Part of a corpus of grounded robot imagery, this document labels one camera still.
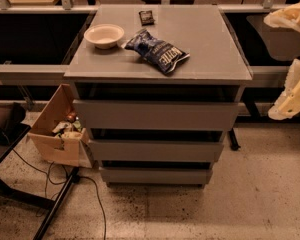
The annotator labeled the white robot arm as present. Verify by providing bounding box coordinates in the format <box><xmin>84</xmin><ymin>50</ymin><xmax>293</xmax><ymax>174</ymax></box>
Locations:
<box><xmin>264</xmin><ymin>3</ymin><xmax>300</xmax><ymax>120</ymax></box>

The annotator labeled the grey top drawer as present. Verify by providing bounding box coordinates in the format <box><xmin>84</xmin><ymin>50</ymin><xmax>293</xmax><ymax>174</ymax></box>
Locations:
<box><xmin>73</xmin><ymin>99</ymin><xmax>238</xmax><ymax>131</ymax></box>

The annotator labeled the cardboard box with trash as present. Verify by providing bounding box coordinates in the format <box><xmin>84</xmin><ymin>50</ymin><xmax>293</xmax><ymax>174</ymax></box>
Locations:
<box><xmin>28</xmin><ymin>84</ymin><xmax>94</xmax><ymax>168</ymax></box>

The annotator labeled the grey bottom drawer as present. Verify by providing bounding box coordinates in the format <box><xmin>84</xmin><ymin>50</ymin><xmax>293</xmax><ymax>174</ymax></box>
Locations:
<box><xmin>99</xmin><ymin>167</ymin><xmax>213</xmax><ymax>185</ymax></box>

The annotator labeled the dark bag on left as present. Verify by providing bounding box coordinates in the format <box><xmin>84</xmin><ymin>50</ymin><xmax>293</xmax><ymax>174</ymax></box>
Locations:
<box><xmin>0</xmin><ymin>103</ymin><xmax>26</xmax><ymax>145</ymax></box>

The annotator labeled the blue chip bag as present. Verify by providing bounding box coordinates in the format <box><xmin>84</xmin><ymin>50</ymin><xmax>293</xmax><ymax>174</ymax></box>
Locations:
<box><xmin>122</xmin><ymin>29</ymin><xmax>190</xmax><ymax>75</ymax></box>

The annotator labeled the grey drawer cabinet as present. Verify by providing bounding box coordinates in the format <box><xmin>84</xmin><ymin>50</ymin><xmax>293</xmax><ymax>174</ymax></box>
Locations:
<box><xmin>63</xmin><ymin>4</ymin><xmax>254</xmax><ymax>188</ymax></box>

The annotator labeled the black floor cable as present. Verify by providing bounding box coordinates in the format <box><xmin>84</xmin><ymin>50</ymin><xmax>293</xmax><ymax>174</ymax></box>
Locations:
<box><xmin>3</xmin><ymin>133</ymin><xmax>108</xmax><ymax>240</ymax></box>

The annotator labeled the grey middle drawer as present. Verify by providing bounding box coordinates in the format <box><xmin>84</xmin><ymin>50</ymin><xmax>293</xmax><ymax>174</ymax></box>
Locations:
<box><xmin>89</xmin><ymin>140</ymin><xmax>223</xmax><ymax>162</ymax></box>

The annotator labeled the black table leg frame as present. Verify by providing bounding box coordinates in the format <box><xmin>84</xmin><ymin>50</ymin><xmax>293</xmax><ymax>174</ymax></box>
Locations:
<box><xmin>0</xmin><ymin>123</ymin><xmax>79</xmax><ymax>240</ymax></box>

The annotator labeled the white bowl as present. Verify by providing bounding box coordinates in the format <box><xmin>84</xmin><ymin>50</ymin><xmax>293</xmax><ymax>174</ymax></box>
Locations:
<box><xmin>84</xmin><ymin>24</ymin><xmax>124</xmax><ymax>50</ymax></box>

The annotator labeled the grey drawer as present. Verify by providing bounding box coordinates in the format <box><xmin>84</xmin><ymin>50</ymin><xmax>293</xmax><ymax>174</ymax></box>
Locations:
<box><xmin>73</xmin><ymin>99</ymin><xmax>238</xmax><ymax>131</ymax></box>
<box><xmin>99</xmin><ymin>167</ymin><xmax>213</xmax><ymax>185</ymax></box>
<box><xmin>89</xmin><ymin>140</ymin><xmax>223</xmax><ymax>162</ymax></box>

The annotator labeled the grey chair seat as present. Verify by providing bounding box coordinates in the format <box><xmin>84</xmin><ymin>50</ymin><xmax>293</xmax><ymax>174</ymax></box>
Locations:
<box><xmin>247</xmin><ymin>14</ymin><xmax>300</xmax><ymax>61</ymax></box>

